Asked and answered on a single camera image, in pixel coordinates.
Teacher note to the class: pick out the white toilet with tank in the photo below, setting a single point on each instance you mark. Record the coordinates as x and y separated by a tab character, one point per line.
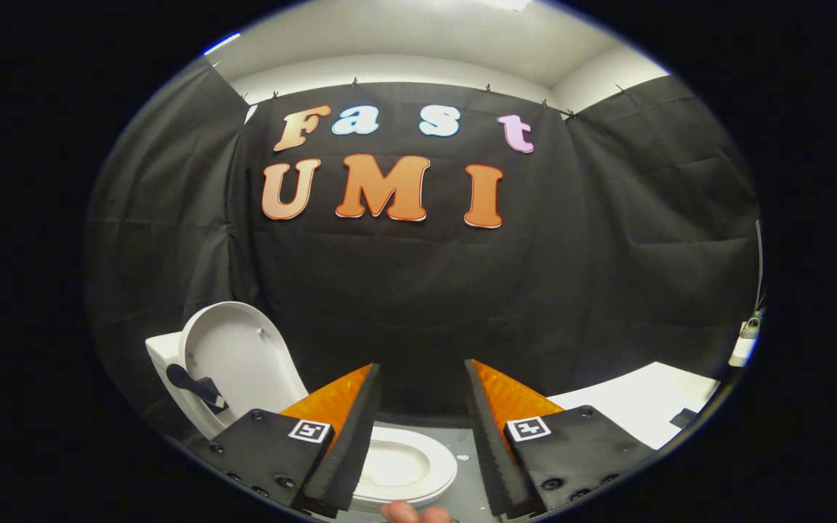
160	352

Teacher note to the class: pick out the small green grey object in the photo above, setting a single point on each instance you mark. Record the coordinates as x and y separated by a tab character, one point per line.
750	328

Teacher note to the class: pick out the white wall shelf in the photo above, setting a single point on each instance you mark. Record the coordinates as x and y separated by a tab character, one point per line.
742	354

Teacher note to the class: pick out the black backdrop cloth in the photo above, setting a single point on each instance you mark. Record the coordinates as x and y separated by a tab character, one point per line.
426	305

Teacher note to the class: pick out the white drawer cabinet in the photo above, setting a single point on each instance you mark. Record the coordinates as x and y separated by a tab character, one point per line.
644	399

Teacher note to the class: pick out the ceiling light panel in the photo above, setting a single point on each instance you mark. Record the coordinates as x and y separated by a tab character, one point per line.
221	43

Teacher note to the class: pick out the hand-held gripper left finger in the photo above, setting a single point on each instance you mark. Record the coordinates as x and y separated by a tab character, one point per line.
353	443

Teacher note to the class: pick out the white toilet lid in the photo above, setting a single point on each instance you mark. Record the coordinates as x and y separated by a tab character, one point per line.
244	356

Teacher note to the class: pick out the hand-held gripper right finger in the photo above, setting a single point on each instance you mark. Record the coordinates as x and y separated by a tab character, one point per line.
487	443

